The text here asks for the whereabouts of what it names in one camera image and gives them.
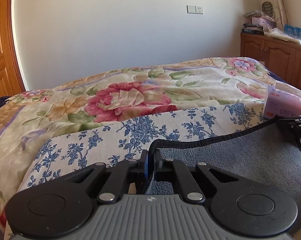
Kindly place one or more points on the pink cotton tissue pack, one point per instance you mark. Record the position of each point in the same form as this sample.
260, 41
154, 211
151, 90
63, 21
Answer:
281, 103

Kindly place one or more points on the blue floral white sheet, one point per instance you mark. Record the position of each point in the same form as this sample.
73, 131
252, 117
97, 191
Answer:
126, 140

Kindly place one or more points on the clutter pile on cabinet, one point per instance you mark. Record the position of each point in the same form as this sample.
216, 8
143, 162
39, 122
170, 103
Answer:
262, 22

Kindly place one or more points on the floral beige bed blanket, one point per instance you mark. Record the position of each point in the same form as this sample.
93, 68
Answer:
67, 207

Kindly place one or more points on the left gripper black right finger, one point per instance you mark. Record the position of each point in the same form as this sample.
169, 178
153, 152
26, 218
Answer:
177, 173

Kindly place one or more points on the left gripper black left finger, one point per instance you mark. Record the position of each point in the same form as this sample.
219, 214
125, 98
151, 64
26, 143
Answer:
122, 175

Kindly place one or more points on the wooden side cabinet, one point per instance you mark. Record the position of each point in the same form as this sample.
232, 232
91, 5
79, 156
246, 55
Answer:
280, 57

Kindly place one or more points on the beige patterned curtain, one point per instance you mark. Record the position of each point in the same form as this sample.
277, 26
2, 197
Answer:
282, 12

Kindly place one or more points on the purple and grey towel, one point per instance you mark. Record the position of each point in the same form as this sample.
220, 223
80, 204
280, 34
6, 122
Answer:
251, 179

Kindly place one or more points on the white wall switch socket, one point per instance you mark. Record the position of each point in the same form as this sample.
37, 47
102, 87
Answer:
193, 9

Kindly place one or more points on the wooden door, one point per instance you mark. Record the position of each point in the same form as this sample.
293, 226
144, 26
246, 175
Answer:
10, 77

